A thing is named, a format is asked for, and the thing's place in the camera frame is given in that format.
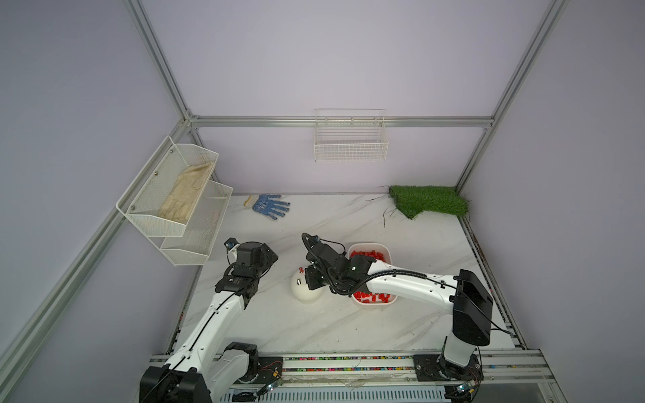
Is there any white dome with screws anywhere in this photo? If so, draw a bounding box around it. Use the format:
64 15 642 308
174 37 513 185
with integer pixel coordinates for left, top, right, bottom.
290 269 324 304

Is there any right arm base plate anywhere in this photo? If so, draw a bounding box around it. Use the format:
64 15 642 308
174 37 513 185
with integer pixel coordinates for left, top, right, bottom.
413 354 483 382

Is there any lower white mesh shelf bin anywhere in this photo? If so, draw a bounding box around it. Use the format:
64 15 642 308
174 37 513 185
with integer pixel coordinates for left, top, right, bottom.
159 181 233 266

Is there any green artificial grass mat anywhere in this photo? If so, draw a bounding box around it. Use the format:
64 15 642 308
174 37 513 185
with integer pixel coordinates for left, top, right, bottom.
389 186 469 219

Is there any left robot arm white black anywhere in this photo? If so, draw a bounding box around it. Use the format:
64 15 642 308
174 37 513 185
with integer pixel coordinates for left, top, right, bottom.
139 239 278 402

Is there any beige cloth in bin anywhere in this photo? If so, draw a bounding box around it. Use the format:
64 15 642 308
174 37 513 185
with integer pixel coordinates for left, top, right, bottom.
158 162 215 224

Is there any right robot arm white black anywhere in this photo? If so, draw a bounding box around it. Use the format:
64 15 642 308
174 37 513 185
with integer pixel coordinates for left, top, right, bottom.
302 233 494 369

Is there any white wire wall basket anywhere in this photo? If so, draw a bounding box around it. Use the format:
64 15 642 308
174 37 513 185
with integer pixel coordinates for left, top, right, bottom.
313 108 389 163

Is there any upper white mesh shelf bin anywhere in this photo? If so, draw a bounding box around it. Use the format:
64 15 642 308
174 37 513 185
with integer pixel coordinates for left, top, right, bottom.
116 137 219 238

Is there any white tray of red sleeves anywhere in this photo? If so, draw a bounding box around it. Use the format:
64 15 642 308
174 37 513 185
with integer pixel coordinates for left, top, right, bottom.
348 243 396 307

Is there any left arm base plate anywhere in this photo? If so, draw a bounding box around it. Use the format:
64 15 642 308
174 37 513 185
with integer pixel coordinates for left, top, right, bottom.
235 356 284 386

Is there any white mesh shelf bin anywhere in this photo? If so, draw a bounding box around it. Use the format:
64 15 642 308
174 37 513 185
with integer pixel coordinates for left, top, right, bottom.
159 181 233 266
116 137 219 238

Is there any blue dotted work glove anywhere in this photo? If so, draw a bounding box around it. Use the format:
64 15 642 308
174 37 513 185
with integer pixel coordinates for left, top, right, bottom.
244 194 291 221

